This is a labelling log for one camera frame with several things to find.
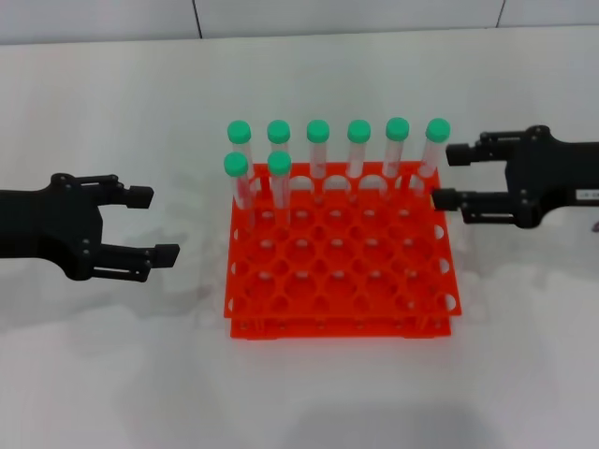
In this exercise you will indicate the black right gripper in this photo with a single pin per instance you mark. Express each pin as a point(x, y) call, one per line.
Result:
point(547, 178)

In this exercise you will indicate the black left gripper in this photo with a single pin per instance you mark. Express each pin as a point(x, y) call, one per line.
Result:
point(51, 224)

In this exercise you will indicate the black-graduated green-capped test tube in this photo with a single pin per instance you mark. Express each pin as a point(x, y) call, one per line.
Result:
point(280, 163)

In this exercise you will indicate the red-printed green-capped test tube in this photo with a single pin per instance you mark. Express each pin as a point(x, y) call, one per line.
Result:
point(318, 131)
point(235, 164)
point(239, 132)
point(359, 131)
point(437, 130)
point(397, 129)
point(278, 131)

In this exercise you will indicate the orange plastic test tube rack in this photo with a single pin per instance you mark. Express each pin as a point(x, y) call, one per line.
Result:
point(348, 323)

